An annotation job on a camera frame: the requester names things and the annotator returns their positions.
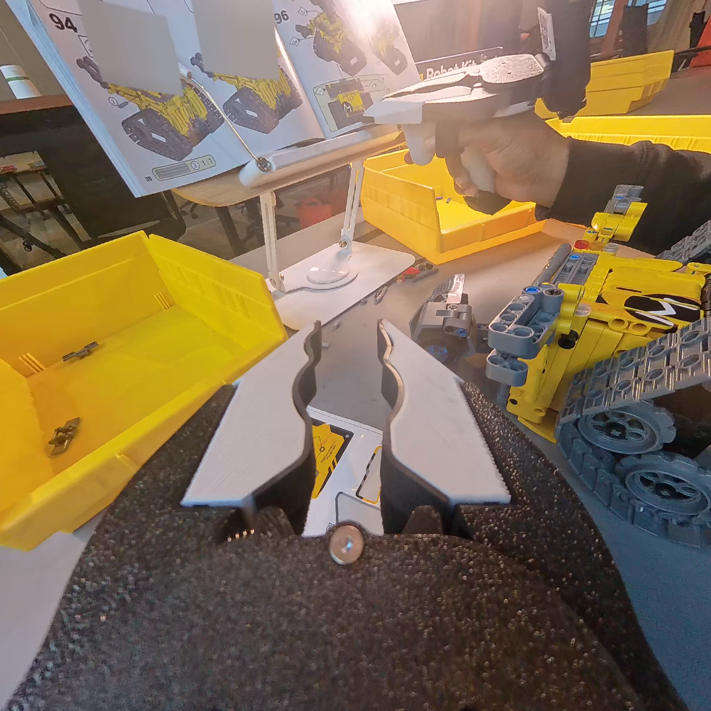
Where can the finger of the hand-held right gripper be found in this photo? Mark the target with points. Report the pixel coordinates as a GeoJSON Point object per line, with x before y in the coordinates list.
{"type": "Point", "coordinates": [444, 88]}
{"type": "Point", "coordinates": [422, 111]}

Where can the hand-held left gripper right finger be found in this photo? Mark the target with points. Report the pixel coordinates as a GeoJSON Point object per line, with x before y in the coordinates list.
{"type": "Point", "coordinates": [439, 433]}

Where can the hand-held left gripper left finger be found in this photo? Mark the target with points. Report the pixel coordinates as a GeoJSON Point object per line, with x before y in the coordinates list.
{"type": "Point", "coordinates": [255, 433]}

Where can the white sticker sheet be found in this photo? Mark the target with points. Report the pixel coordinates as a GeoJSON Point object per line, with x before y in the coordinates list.
{"type": "Point", "coordinates": [355, 439]}

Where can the yellow grey toy tracked vehicle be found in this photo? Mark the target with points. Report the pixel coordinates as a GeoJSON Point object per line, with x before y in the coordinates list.
{"type": "Point", "coordinates": [600, 344]}

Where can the person's right forearm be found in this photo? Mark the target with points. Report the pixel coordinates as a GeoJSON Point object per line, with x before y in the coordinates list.
{"type": "Point", "coordinates": [639, 183]}

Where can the person's right hand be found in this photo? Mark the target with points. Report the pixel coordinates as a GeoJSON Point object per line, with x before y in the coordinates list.
{"type": "Point", "coordinates": [522, 155]}

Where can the blue toy kit box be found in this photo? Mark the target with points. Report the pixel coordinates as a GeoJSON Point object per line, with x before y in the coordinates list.
{"type": "Point", "coordinates": [444, 69]}

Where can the grey toy motor block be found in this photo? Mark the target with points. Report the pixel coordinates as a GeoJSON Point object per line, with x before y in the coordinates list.
{"type": "Point", "coordinates": [444, 322]}

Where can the small metal pin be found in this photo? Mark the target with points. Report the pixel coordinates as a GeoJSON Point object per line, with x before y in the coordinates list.
{"type": "Point", "coordinates": [380, 293]}

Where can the small black red pieces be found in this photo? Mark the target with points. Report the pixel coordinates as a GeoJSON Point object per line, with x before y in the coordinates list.
{"type": "Point", "coordinates": [416, 272]}

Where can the white book stand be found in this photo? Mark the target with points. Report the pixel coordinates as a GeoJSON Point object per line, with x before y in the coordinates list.
{"type": "Point", "coordinates": [344, 277]}

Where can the dark grey toy part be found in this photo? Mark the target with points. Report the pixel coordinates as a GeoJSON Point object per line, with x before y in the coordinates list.
{"type": "Point", "coordinates": [64, 436]}
{"type": "Point", "coordinates": [80, 351]}

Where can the toy instruction booklet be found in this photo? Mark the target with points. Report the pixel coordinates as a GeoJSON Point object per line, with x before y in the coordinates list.
{"type": "Point", "coordinates": [166, 133]}

